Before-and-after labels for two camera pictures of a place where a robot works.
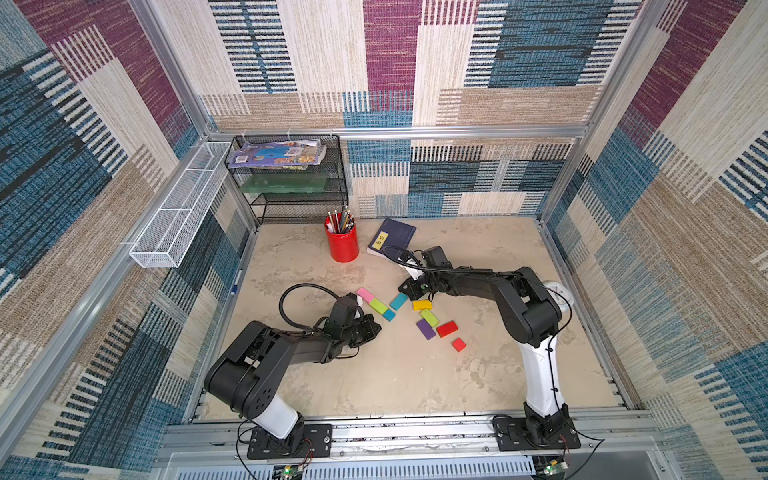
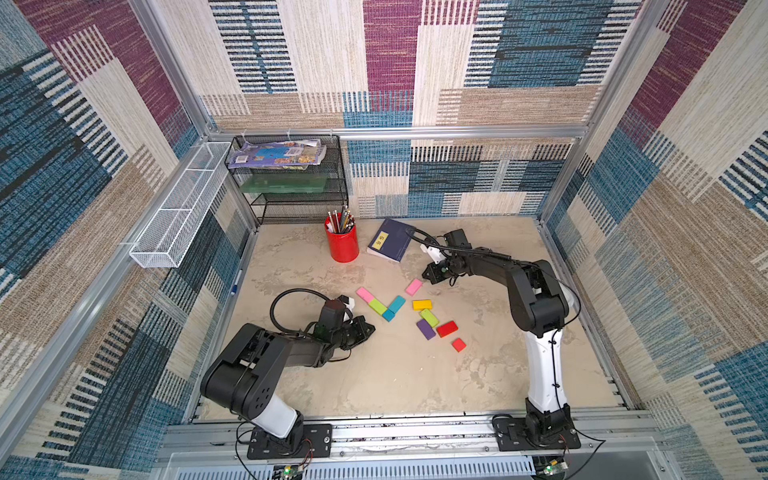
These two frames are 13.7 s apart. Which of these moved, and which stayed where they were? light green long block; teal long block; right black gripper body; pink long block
Moved: right black gripper body
Stayed: pink long block; light green long block; teal long block
